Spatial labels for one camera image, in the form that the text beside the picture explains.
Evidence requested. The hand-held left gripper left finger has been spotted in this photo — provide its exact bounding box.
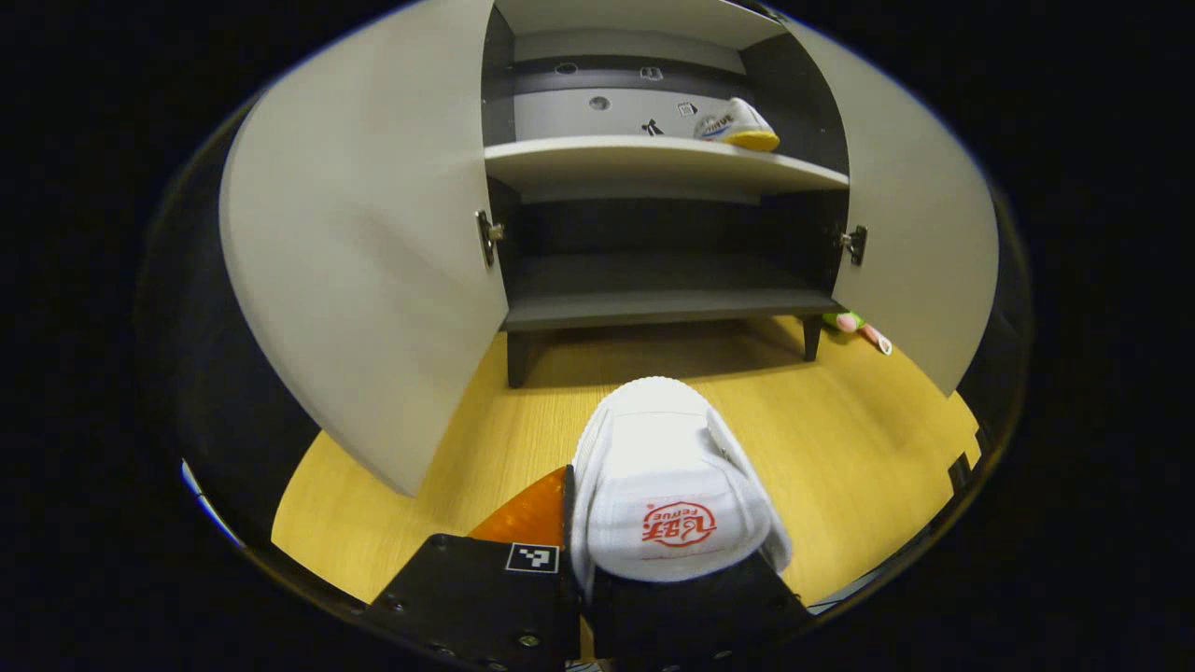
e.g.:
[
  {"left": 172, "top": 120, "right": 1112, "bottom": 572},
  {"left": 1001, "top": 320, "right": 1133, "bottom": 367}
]
[{"left": 360, "top": 464, "right": 583, "bottom": 671}]

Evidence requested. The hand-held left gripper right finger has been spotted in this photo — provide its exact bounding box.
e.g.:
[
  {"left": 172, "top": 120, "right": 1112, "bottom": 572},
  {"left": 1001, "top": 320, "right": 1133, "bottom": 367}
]
[{"left": 590, "top": 549, "right": 815, "bottom": 671}]

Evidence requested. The white canvas shoe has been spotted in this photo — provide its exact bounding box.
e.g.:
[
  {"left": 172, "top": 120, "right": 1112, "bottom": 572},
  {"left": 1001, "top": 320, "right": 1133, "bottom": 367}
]
[
  {"left": 569, "top": 376, "right": 794, "bottom": 598},
  {"left": 693, "top": 97, "right": 780, "bottom": 152}
]

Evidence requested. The grey door with checkered sticker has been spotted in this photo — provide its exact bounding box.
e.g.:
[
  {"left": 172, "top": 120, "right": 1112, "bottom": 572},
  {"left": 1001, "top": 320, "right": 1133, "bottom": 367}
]
[{"left": 218, "top": 0, "right": 510, "bottom": 497}]

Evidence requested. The grey door with square stickers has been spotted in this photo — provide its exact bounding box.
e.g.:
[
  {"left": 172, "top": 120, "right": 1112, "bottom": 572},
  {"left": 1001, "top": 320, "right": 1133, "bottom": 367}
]
[{"left": 784, "top": 19, "right": 1000, "bottom": 398}]

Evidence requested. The green and pink plush toy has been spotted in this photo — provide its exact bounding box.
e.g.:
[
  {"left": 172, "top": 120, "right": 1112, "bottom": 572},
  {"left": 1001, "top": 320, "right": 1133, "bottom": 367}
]
[{"left": 822, "top": 311, "right": 893, "bottom": 357}]

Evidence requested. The black backdrop cloth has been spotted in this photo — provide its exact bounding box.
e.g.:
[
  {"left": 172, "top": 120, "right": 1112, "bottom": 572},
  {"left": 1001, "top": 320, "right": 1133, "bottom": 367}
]
[{"left": 131, "top": 93, "right": 1033, "bottom": 552}]

